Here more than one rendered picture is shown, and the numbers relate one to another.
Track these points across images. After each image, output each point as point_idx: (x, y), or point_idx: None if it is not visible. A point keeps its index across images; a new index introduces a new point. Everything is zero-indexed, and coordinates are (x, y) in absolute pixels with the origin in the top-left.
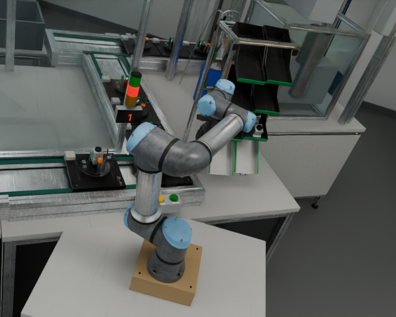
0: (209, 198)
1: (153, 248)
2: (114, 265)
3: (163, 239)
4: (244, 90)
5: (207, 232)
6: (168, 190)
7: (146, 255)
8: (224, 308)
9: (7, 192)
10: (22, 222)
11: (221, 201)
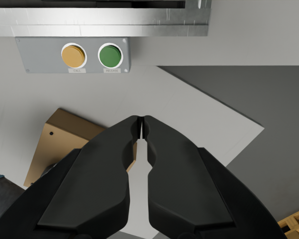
0: (230, 8)
1: (54, 154)
2: (16, 134)
3: None
4: None
5: (176, 100)
6: (102, 25)
7: (42, 163)
8: (144, 196)
9: None
10: None
11: (253, 23)
